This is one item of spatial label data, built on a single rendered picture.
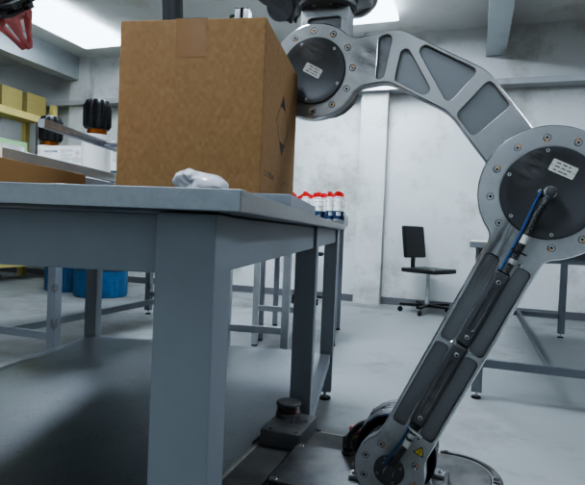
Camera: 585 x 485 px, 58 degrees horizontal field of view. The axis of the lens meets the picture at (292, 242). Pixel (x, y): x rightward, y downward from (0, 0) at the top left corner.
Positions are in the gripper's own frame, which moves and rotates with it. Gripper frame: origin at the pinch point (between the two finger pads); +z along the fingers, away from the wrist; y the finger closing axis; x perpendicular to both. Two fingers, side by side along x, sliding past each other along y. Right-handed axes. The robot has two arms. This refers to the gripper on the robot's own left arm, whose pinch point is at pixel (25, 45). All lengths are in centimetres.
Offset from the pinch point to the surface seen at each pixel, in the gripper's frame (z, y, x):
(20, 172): 2, -37, 49
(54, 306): 146, 112, -51
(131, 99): 2.6, -40.6, 26.4
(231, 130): 8, -57, 28
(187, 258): 3, -67, 63
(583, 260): 153, -145, -112
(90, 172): 24.2, -13.7, 13.4
